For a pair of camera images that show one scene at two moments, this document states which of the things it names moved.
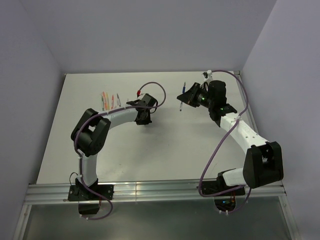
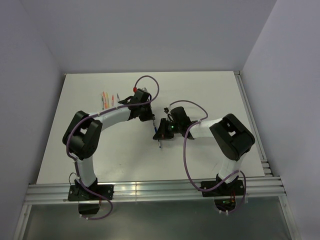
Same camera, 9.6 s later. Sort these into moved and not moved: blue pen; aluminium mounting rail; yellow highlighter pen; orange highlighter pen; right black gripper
Moved: blue pen; right black gripper
Not moved: aluminium mounting rail; orange highlighter pen; yellow highlighter pen
